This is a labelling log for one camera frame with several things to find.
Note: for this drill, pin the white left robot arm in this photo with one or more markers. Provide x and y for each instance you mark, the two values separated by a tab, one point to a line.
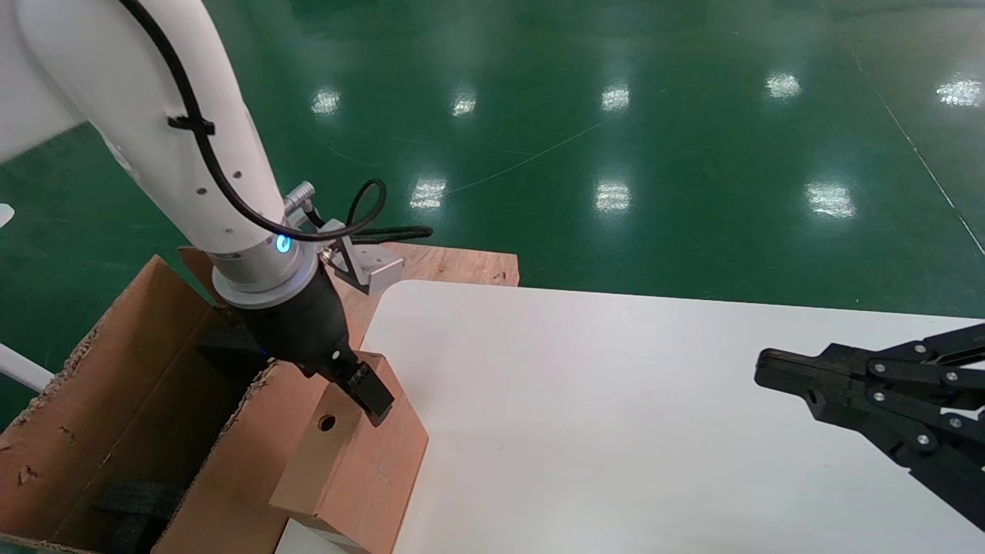
138	115

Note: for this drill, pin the white tube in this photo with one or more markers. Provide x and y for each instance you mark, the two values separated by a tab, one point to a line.
23	369

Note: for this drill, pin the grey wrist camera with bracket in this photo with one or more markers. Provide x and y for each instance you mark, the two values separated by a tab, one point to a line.
373	269

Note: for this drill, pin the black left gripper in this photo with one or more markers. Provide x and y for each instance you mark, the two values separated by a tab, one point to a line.
300	323

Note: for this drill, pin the black foam block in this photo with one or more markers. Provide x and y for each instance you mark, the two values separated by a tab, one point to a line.
227	346
131	500

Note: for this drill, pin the plywood board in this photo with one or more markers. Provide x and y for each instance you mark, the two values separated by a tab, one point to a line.
454	265

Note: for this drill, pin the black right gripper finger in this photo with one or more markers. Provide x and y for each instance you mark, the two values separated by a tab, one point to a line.
885	368
885	419

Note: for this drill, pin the white panel corner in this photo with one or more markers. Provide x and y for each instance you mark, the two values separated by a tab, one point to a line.
5	215

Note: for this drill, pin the small cardboard box with hole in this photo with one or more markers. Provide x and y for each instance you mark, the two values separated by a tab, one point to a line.
369	477

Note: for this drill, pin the large open cardboard box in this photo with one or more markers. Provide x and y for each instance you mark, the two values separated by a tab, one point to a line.
77	400

